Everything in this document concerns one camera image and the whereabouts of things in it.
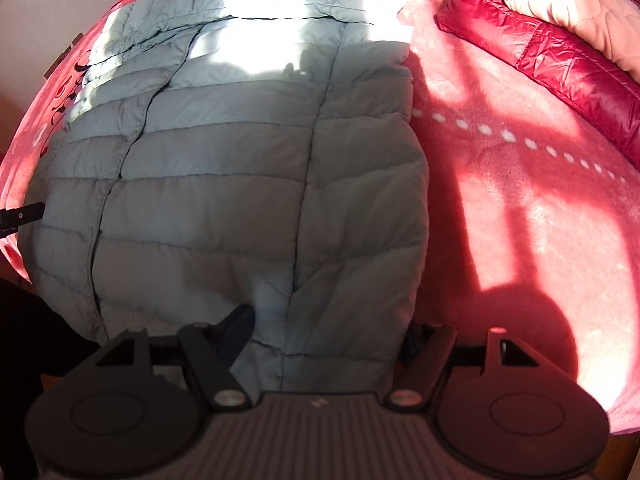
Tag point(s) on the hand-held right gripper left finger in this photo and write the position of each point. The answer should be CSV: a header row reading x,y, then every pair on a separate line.
x,y
242,322

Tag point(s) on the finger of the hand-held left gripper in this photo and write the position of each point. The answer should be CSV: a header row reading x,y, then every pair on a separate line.
x,y
20,215

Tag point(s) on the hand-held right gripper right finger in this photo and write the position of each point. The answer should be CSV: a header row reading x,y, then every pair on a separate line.
x,y
430,360

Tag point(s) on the light blue puffer jacket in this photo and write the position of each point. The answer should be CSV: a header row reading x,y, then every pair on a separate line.
x,y
225,185

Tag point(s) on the red puffer jacket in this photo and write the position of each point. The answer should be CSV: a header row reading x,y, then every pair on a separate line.
x,y
565,60

